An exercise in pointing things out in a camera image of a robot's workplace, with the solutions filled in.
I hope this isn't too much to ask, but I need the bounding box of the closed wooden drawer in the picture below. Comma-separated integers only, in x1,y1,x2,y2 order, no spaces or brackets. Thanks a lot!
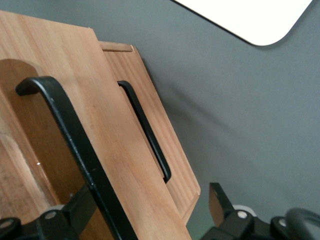
99,41,202,225

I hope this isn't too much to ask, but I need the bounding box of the beige plastic tray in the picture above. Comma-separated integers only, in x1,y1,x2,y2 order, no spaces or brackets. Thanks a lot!
171,0,315,48

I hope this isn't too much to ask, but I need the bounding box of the short black drawer handle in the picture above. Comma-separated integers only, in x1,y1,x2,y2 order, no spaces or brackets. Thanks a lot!
116,80,173,185

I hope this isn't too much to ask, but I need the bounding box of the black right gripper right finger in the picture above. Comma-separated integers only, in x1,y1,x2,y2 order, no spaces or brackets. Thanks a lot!
208,182,256,230

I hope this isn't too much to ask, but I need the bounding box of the wooden drawer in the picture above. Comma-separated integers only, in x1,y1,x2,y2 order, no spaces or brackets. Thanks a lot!
99,41,202,225
0,9,194,240

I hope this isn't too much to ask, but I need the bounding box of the long black drawer handle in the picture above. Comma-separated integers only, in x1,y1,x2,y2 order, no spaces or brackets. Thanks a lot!
15,76,139,240

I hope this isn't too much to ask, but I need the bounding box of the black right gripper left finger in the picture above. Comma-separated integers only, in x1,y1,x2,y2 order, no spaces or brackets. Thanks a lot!
36,185,100,240

